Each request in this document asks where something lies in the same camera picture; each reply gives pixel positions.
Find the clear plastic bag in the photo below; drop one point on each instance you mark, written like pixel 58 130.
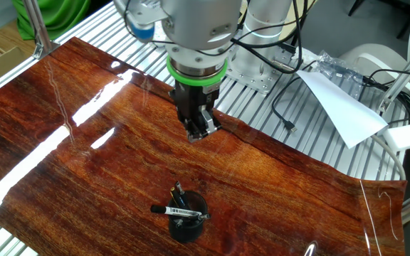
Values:
pixel 329 62

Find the green cloth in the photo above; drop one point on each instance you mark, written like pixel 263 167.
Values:
pixel 48 17

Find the black pen clear end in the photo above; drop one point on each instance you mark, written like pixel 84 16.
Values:
pixel 179 185

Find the white paper sheet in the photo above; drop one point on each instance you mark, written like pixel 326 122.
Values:
pixel 344 106

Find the wood grain table mat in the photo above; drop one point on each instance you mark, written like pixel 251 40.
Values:
pixel 84 177

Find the white marker pen black cap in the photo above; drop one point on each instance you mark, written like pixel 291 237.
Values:
pixel 180 211

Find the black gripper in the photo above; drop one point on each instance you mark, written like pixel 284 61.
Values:
pixel 190 103

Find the white chair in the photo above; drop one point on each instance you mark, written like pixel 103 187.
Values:
pixel 372 53

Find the black pen gold end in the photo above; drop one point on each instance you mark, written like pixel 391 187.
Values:
pixel 178 197

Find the black pen silver clip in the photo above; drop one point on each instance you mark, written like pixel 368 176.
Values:
pixel 205 215

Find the aluminium frame post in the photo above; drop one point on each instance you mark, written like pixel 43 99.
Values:
pixel 37 25
pixel 400 80

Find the white power adapter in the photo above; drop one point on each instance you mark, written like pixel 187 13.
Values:
pixel 402 137

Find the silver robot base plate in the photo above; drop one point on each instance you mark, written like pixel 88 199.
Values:
pixel 258 83

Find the black pen clear cap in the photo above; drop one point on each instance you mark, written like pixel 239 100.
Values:
pixel 177 222

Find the black mesh pen holder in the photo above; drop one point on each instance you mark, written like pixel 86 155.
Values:
pixel 185 233

